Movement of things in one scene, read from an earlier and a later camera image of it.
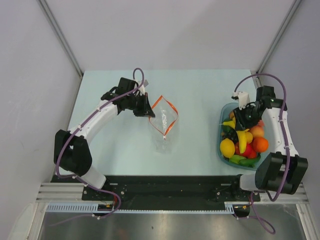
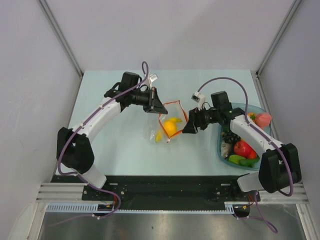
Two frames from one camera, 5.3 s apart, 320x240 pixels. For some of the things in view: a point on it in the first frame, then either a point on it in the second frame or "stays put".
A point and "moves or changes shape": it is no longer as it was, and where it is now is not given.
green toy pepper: [236, 158] stays put
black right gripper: [241, 124] to [195, 121]
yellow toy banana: [242, 140] to [159, 134]
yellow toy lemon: [227, 147] to [170, 127]
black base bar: [169, 193] stays put
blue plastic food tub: [225, 111] stays put
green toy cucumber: [251, 162] stays put
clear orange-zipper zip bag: [163, 115] moves or changes shape
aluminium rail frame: [73, 192] stays put
